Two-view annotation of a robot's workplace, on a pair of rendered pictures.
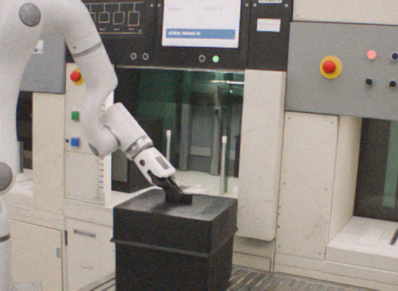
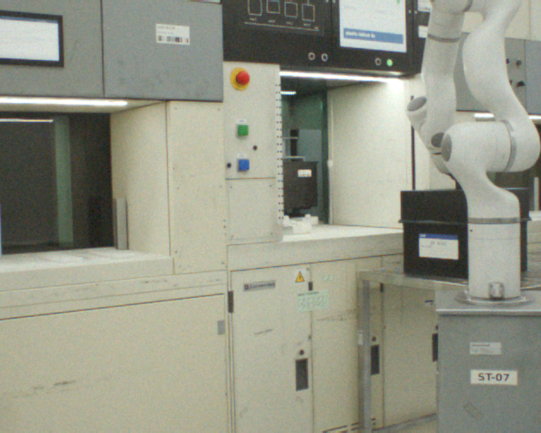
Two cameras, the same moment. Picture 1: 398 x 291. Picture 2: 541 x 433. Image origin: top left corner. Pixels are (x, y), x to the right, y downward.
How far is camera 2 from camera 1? 257 cm
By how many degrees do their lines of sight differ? 56
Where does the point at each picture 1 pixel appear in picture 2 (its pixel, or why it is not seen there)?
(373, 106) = not seen: hidden behind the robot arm
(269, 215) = not seen: hidden behind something
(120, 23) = (293, 16)
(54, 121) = (209, 141)
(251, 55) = (416, 60)
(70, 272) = (239, 349)
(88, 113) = (452, 100)
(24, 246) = (160, 339)
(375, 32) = not seen: hidden behind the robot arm
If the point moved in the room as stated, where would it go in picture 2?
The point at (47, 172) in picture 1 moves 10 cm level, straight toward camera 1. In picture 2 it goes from (201, 214) to (234, 213)
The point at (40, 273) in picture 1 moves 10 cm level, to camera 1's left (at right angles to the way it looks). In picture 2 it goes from (189, 372) to (165, 380)
